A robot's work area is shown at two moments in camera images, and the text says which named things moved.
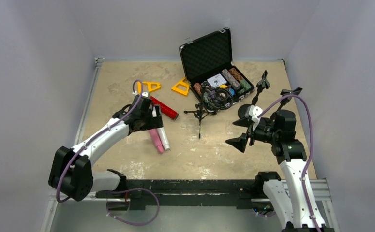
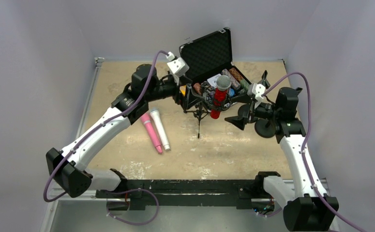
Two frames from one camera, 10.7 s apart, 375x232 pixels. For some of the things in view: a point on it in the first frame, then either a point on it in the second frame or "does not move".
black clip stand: x=263 y=83 does not move
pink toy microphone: x=157 y=139 does not move
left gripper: x=155 y=116 -> x=181 y=94
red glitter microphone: x=165 y=109 -> x=223 y=83
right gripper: x=249 y=128 -> x=249 y=107
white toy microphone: x=162 y=132 does not move
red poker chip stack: x=197 y=87 does not move
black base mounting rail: x=240 y=193 does not move
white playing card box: x=217 y=80 does not move
